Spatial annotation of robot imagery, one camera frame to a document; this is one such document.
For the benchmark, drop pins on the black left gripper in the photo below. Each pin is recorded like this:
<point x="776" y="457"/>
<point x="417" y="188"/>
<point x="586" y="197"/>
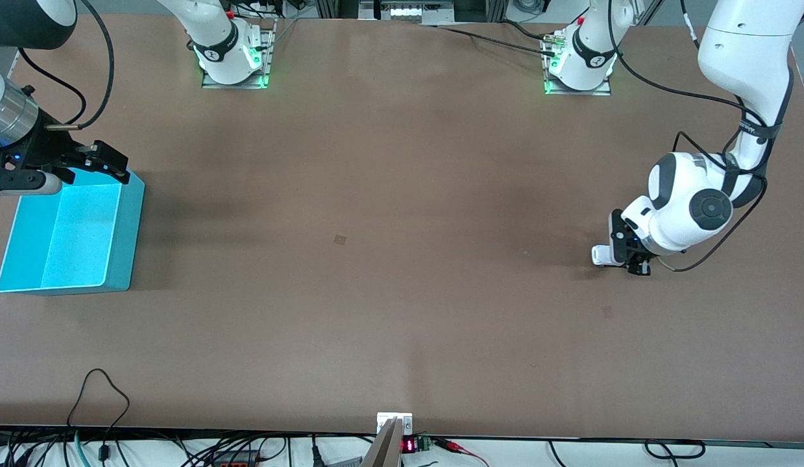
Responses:
<point x="639" y="264"/>

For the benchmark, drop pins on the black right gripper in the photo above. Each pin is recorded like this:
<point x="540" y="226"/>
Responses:
<point x="46" y="144"/>

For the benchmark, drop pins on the white jeep toy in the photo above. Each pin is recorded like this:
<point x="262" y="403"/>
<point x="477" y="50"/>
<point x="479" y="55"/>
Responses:
<point x="599" y="255"/>

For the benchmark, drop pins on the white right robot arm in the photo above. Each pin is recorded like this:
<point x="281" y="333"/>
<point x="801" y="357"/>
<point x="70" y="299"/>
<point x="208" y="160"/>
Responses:
<point x="217" y="32"/>

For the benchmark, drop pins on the cyan plastic bin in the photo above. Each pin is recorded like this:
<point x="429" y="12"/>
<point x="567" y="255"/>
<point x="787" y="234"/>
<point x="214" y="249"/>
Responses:
<point x="71" y="240"/>

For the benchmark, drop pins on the red clip lead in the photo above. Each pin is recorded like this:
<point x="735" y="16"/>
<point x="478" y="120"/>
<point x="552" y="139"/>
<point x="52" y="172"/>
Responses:
<point x="450" y="445"/>

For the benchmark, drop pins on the red digit display module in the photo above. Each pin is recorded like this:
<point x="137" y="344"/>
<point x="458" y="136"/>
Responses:
<point x="408" y="445"/>

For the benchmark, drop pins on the white light panel device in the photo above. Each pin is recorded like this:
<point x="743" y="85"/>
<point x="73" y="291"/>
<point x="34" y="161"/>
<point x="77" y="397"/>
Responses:
<point x="408" y="11"/>

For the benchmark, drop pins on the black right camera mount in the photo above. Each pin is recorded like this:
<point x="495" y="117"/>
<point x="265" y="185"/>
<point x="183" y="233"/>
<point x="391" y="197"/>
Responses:
<point x="6" y="165"/>

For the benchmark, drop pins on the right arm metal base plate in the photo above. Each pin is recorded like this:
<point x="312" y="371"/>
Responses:
<point x="210" y="83"/>

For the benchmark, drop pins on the aluminium frame side rail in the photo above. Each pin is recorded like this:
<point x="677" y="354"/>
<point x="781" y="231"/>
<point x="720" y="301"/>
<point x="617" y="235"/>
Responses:
<point x="11" y="61"/>

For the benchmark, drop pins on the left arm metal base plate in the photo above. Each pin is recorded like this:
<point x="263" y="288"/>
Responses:
<point x="603" y="91"/>

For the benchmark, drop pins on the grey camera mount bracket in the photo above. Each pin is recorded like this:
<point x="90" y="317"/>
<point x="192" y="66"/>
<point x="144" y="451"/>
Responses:
<point x="392" y="447"/>

